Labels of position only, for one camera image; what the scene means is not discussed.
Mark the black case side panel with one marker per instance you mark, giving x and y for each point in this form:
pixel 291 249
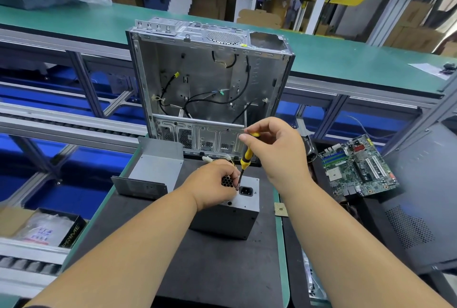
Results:
pixel 421 204

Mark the person's left hand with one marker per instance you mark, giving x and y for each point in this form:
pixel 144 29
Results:
pixel 209 186

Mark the person's left forearm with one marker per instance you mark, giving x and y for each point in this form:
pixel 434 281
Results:
pixel 121 247

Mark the grey metal bracket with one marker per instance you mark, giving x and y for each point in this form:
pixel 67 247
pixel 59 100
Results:
pixel 153 168

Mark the person's right forearm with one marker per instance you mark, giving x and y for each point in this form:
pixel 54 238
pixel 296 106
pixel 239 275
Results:
pixel 342 247

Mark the silver metal part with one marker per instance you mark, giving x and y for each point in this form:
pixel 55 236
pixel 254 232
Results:
pixel 314 275

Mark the white paper sheet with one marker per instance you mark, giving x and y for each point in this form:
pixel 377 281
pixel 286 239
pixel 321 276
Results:
pixel 428 68

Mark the green motherboard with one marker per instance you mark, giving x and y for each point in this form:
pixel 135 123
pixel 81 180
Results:
pixel 357 165

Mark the black box with plastic bags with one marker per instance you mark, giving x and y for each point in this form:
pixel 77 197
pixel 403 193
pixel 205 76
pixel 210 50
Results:
pixel 50 227

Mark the small black screws pile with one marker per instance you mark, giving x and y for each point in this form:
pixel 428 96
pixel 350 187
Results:
pixel 448 68

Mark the person's left fingers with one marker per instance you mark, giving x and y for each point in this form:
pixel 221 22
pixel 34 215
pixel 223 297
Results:
pixel 228 172

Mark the person's right hand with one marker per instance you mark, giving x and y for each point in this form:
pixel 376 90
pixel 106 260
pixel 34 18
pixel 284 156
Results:
pixel 282 154

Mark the black work mat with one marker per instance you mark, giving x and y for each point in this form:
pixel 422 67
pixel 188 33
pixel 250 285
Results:
pixel 221 265

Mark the grey power supply unit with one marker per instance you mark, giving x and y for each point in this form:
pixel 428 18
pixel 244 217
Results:
pixel 232 211

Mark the silver computer case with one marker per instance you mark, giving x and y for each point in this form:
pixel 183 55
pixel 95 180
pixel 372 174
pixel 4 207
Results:
pixel 200 79

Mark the small square processor chip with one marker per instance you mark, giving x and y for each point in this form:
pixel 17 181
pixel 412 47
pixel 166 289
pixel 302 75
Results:
pixel 281 209

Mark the person's right thumb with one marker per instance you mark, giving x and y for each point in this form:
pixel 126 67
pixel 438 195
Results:
pixel 260 149

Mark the stack of cardboard boxes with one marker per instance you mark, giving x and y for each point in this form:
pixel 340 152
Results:
pixel 417 22

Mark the aluminium conveyor frame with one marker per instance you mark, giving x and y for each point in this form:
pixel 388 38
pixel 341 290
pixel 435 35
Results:
pixel 53 111

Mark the yellow black screwdriver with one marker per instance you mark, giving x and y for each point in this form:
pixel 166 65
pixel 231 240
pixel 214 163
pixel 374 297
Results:
pixel 246 159

